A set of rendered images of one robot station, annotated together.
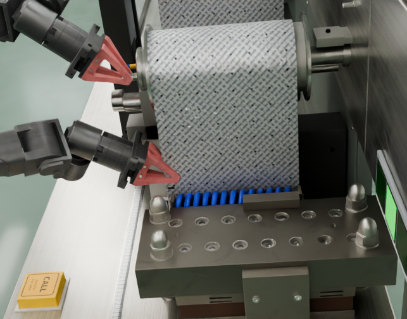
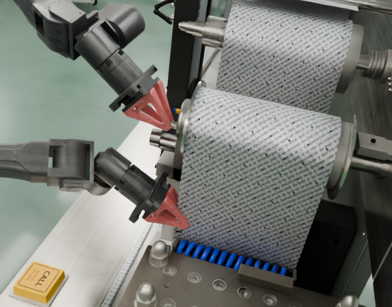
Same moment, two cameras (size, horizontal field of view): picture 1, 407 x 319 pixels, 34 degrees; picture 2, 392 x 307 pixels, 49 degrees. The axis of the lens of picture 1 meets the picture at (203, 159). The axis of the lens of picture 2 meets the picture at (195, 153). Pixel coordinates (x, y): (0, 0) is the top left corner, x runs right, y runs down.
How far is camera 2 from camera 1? 0.38 m
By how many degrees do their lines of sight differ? 5
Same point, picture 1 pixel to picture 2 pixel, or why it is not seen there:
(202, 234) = (190, 293)
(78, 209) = (102, 208)
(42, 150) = (66, 170)
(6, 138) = (36, 149)
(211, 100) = (238, 172)
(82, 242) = (94, 242)
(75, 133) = (104, 161)
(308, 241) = not seen: outside the picture
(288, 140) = (300, 229)
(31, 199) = not seen: hidden behind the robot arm
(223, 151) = (235, 218)
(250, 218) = (240, 290)
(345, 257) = not seen: outside the picture
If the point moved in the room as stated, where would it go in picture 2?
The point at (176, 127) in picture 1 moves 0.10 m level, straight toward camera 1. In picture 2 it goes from (198, 184) to (189, 222)
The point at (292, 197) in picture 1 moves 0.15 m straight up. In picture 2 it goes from (286, 284) to (309, 218)
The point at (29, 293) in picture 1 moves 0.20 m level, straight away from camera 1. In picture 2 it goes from (25, 283) to (38, 213)
